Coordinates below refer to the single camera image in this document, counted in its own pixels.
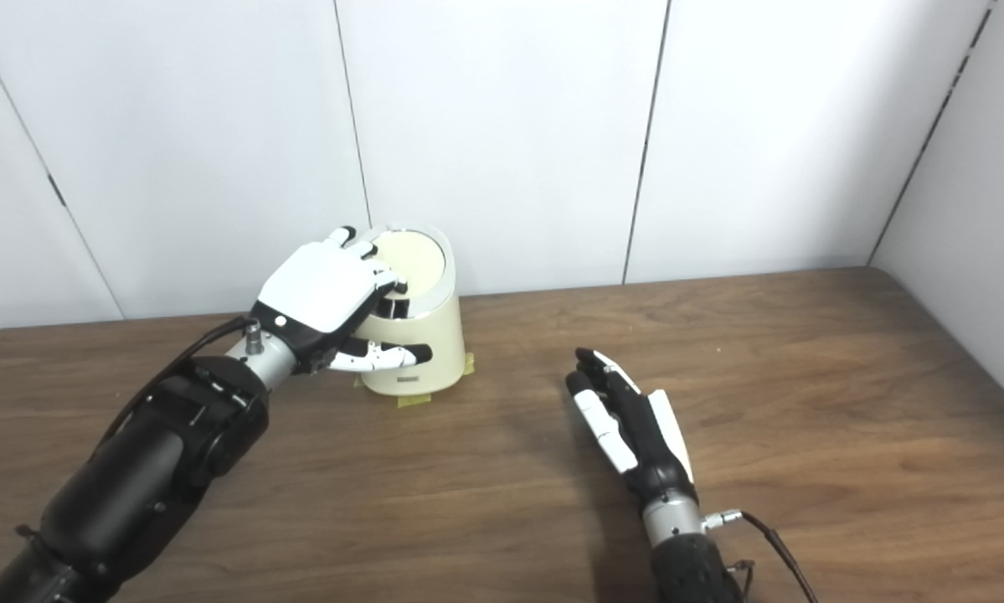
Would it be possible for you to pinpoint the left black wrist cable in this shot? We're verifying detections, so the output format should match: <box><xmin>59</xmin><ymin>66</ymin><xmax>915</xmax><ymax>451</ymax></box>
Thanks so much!
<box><xmin>91</xmin><ymin>317</ymin><xmax>255</xmax><ymax>453</ymax></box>

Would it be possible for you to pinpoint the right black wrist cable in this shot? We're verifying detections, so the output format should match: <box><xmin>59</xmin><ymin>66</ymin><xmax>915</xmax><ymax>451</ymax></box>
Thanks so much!
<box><xmin>703</xmin><ymin>509</ymin><xmax>821</xmax><ymax>603</ymax></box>

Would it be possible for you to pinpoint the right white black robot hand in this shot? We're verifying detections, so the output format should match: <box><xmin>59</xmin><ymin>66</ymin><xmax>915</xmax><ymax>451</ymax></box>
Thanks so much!
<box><xmin>564</xmin><ymin>348</ymin><xmax>699</xmax><ymax>508</ymax></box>

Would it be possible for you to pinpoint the cream-colored bin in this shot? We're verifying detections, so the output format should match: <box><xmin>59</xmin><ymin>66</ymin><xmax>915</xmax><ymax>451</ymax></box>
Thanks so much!
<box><xmin>355</xmin><ymin>224</ymin><xmax>466</xmax><ymax>394</ymax></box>

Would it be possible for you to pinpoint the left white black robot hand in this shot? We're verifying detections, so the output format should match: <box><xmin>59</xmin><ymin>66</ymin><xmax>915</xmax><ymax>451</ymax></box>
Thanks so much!
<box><xmin>250</xmin><ymin>224</ymin><xmax>434</xmax><ymax>375</ymax></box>

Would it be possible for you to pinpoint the round cream bin lid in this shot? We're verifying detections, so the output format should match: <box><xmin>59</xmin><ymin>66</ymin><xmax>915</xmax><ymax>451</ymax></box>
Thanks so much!
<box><xmin>372</xmin><ymin>230</ymin><xmax>448</xmax><ymax>294</ymax></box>

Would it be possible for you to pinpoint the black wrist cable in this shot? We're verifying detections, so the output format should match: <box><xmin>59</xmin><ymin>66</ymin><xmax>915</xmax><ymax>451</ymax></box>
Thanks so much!
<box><xmin>91</xmin><ymin>317</ymin><xmax>255</xmax><ymax>453</ymax></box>
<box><xmin>703</xmin><ymin>509</ymin><xmax>821</xmax><ymax>603</ymax></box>

